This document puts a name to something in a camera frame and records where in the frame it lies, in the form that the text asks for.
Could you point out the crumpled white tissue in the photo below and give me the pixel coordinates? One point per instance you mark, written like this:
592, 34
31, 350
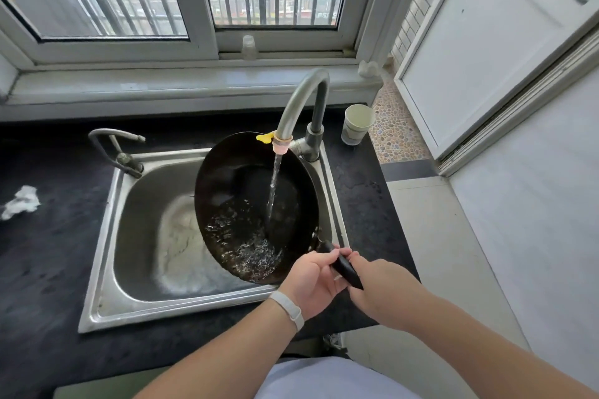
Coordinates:
21, 202

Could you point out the person's left thumb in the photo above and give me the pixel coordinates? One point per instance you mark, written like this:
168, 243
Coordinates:
340, 282

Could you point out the clear plastic bag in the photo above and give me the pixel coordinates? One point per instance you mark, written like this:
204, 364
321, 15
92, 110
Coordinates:
369, 69

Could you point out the white door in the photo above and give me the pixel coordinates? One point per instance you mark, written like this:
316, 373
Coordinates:
486, 48

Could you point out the yellow faucet clip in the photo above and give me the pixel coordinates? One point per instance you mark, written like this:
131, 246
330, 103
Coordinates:
266, 136

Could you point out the stainless steel sink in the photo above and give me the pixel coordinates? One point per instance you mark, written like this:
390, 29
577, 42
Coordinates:
201, 235

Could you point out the tall grey kitchen faucet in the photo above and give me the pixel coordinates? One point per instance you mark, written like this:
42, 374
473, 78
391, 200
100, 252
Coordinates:
304, 109

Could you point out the white wristband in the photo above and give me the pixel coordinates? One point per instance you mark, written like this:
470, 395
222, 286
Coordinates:
288, 309

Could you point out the person's right forearm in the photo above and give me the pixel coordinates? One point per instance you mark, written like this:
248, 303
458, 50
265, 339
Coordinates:
491, 352

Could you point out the person's left hand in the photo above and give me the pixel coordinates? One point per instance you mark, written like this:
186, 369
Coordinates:
309, 282

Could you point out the white paper cup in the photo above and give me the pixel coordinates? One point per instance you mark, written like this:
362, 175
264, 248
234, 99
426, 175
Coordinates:
357, 124

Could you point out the person's white shirt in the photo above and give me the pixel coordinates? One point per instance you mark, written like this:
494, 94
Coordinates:
334, 379

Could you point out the clear plastic cup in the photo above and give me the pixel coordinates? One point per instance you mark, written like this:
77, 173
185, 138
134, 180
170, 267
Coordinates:
249, 48

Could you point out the person's right hand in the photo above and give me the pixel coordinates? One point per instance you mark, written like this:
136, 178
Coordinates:
379, 293

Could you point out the person's left forearm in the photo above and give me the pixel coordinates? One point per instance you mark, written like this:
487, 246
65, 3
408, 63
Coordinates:
220, 347

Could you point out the small grey faucet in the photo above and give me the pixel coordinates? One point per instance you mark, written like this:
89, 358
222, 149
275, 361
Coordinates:
117, 148

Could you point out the white sliding window frame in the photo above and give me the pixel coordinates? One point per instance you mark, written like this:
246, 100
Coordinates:
196, 1

